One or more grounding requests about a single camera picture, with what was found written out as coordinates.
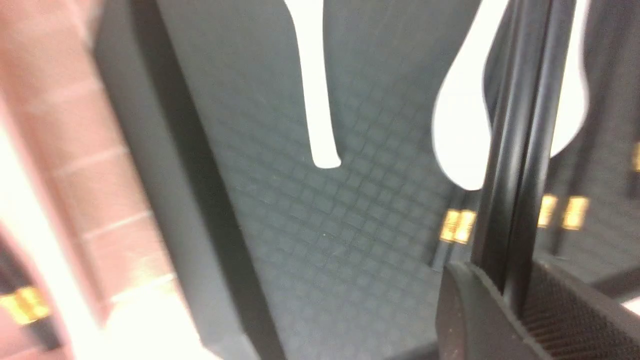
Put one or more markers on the black serving tray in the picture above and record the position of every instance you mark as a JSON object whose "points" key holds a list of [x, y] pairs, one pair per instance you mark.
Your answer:
{"points": [[281, 260]]}

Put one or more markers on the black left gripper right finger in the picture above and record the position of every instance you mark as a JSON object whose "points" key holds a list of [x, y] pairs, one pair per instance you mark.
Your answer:
{"points": [[572, 321]]}

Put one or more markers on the pink checkered tablecloth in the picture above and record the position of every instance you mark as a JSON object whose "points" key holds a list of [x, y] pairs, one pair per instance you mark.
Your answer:
{"points": [[51, 89]]}

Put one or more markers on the black chopstick pair two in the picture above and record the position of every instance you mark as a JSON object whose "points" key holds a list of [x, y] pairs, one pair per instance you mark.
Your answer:
{"points": [[456, 229], [561, 215]]}

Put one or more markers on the black chopstick pair two left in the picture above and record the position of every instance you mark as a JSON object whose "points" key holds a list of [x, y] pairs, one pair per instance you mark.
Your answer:
{"points": [[456, 229]]}

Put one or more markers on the black chopstick pair two right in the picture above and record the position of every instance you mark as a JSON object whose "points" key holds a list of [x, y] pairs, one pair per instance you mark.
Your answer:
{"points": [[561, 215]]}

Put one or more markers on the white spoon far left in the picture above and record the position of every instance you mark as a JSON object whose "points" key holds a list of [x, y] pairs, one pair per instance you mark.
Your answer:
{"points": [[307, 18]]}

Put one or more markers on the white spoon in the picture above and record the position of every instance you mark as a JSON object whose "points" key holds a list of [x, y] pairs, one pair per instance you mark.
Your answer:
{"points": [[460, 122], [307, 18]]}

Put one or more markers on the black chopstick pair one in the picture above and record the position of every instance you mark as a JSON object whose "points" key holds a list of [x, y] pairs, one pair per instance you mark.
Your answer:
{"points": [[510, 137], [553, 20]]}

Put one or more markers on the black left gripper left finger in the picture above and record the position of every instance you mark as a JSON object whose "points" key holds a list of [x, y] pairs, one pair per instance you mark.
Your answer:
{"points": [[473, 321]]}

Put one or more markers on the black chopstick pair four right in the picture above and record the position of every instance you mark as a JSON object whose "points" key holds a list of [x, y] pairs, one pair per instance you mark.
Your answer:
{"points": [[23, 300]]}

